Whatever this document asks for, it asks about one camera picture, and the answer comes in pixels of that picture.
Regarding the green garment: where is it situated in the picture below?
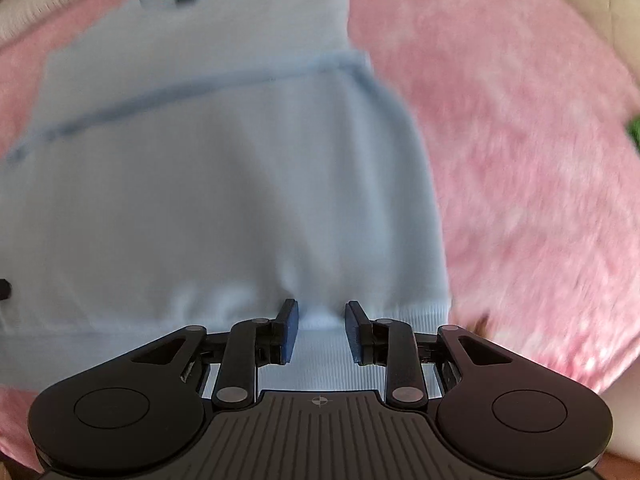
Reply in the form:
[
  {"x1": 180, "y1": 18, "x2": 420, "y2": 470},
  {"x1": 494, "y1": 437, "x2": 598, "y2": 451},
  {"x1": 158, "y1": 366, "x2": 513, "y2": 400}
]
[{"x1": 626, "y1": 116, "x2": 640, "y2": 152}]

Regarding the person's right hand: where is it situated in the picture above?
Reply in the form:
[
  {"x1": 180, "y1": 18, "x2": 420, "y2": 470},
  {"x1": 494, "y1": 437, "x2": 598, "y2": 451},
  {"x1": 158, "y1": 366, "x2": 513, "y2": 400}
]
[{"x1": 602, "y1": 362, "x2": 640, "y2": 462}]

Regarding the light blue sweatshirt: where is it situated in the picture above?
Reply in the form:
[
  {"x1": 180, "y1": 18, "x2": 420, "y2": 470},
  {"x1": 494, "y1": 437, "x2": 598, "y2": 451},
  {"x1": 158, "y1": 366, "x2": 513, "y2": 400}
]
[{"x1": 1, "y1": 0, "x2": 450, "y2": 390}]

